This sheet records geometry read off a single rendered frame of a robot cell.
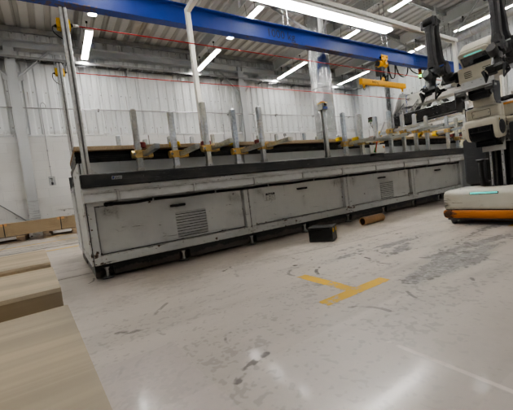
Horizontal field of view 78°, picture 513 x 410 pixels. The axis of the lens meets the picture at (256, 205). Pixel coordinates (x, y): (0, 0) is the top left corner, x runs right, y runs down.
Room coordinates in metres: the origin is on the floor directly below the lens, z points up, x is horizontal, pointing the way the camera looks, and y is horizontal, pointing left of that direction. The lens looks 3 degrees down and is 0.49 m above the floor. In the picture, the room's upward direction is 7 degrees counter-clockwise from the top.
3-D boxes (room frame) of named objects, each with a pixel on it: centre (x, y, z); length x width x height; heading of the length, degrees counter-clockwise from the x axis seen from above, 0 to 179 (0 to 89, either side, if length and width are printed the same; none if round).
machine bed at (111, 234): (3.74, -0.83, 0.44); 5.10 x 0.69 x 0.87; 122
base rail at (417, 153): (3.28, -1.12, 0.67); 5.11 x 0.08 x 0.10; 122
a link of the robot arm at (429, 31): (2.48, -1.48, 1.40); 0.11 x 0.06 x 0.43; 32
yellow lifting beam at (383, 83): (7.84, -3.45, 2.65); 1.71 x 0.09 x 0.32; 122
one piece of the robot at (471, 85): (2.39, -1.74, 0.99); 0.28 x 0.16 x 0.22; 32
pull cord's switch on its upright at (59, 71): (2.89, 1.59, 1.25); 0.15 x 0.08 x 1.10; 122
